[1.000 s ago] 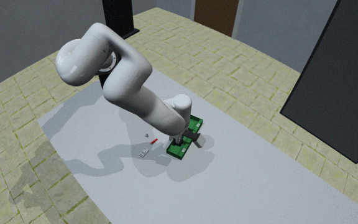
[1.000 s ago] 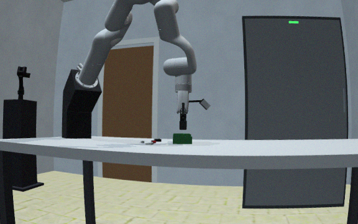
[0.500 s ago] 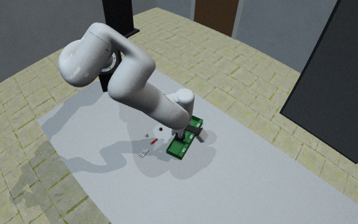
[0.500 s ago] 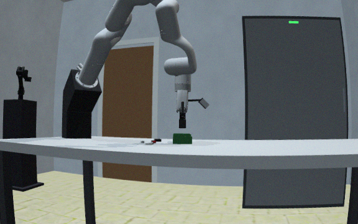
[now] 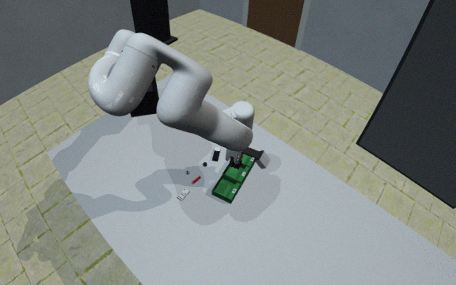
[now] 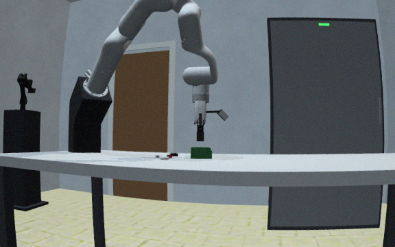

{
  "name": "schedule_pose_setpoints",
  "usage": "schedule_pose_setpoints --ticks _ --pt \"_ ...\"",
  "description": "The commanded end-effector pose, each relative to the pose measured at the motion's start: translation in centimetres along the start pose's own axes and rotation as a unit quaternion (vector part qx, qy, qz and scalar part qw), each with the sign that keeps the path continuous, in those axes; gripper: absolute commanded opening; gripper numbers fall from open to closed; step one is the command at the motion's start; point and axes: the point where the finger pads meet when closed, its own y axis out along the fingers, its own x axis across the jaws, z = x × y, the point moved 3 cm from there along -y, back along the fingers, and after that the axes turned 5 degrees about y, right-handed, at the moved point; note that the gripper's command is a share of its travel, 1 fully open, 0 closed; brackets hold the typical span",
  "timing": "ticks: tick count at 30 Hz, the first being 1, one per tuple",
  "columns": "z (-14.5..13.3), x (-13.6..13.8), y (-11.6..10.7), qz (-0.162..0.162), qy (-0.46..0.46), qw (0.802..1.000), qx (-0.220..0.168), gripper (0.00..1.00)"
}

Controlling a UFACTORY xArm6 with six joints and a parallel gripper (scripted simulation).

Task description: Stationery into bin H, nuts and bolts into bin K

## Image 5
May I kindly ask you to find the white domino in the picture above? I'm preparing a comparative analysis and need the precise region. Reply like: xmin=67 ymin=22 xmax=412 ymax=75
xmin=177 ymin=188 xmax=190 ymax=200

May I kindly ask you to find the green three-compartment bin rack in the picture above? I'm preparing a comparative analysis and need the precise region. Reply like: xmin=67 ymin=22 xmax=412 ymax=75
xmin=212 ymin=154 xmax=255 ymax=203

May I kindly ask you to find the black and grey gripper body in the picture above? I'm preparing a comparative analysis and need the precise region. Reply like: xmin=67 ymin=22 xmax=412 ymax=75
xmin=226 ymin=149 xmax=244 ymax=165

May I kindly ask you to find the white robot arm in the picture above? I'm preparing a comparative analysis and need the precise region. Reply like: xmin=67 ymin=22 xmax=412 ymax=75
xmin=88 ymin=29 xmax=271 ymax=169

